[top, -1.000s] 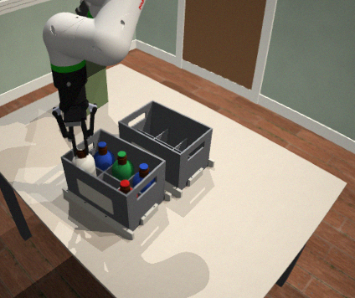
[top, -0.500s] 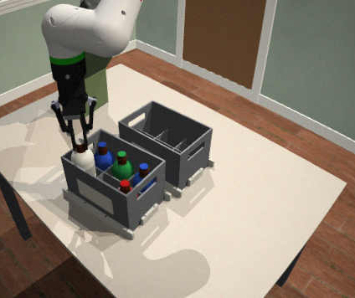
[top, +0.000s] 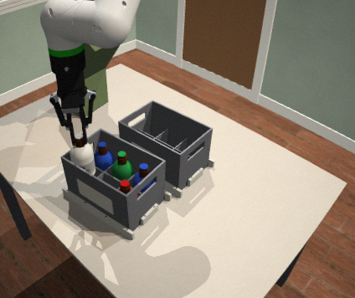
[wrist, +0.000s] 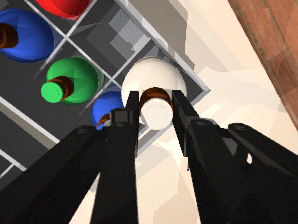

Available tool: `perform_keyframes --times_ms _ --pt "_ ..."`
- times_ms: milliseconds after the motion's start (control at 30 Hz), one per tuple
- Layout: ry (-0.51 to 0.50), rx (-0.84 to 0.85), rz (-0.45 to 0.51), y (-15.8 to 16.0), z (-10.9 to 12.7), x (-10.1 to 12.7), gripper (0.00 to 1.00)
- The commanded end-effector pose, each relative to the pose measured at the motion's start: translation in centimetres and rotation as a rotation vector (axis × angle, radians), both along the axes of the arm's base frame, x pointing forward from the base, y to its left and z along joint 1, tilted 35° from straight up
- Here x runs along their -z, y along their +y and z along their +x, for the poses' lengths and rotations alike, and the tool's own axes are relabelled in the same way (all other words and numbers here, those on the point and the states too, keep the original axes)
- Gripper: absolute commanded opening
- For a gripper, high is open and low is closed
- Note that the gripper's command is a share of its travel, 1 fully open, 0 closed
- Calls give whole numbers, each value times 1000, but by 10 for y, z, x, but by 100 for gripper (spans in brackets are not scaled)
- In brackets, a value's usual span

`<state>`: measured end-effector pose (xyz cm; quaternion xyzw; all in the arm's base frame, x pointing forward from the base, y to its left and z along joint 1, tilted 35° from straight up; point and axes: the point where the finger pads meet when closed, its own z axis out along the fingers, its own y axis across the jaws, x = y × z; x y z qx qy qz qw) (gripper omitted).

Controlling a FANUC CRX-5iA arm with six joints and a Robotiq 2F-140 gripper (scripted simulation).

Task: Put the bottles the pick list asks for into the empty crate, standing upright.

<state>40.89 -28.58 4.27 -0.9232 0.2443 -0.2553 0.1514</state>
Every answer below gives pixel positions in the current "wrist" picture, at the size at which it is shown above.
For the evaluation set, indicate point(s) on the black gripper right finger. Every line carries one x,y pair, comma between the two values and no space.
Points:
227,188

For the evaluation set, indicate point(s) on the grey divided crate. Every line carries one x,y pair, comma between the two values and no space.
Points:
111,34
20,143

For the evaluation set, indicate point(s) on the red bottle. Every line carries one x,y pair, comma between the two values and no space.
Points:
68,9

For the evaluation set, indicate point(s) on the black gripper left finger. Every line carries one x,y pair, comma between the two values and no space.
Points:
51,190

